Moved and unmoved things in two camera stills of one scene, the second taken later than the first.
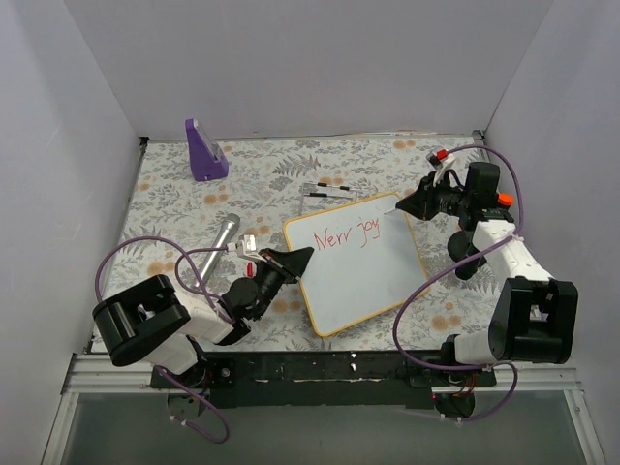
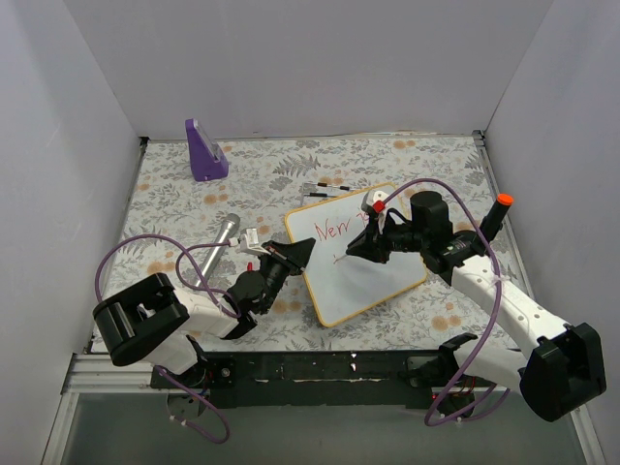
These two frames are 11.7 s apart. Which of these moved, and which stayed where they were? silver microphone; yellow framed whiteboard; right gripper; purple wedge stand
Moved: right gripper
Stayed: silver microphone; purple wedge stand; yellow framed whiteboard
